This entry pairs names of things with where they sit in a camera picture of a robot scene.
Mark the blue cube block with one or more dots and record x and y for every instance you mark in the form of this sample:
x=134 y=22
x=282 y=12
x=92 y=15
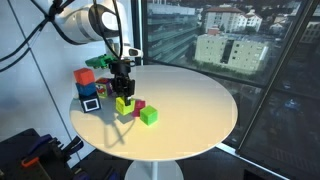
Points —
x=86 y=89

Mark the colourful picture cube block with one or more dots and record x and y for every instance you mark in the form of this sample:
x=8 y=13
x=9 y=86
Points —
x=103 y=87

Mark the green gripper mount bracket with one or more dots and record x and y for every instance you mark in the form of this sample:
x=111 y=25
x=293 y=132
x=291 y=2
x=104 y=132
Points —
x=100 y=61

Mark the yellow cube block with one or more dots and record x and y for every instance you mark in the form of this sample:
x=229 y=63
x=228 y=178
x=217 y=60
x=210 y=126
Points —
x=122 y=108

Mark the white table pedestal base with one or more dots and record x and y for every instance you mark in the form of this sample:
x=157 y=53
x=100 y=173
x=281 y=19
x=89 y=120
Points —
x=143 y=171

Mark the round white table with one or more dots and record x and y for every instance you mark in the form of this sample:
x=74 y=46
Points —
x=266 y=83

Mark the black tool bag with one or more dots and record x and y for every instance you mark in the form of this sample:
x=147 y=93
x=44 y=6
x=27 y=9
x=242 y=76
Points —
x=20 y=156

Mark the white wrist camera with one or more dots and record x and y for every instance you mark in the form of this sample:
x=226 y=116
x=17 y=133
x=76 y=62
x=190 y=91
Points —
x=131 y=52

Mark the black cube with white square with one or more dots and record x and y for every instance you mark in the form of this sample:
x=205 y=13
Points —
x=90 y=104

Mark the orange cube block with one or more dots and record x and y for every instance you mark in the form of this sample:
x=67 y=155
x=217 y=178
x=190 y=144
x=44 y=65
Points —
x=84 y=76

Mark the magenta cube block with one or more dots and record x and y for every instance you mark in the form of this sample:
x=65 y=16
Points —
x=139 y=106

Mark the bright green cube block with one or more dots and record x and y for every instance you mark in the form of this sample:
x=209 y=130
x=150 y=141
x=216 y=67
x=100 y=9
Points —
x=148 y=115

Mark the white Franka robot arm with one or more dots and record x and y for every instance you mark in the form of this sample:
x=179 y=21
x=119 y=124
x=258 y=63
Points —
x=90 y=21

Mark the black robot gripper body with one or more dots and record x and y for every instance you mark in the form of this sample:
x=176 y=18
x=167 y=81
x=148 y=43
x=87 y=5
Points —
x=122 y=81

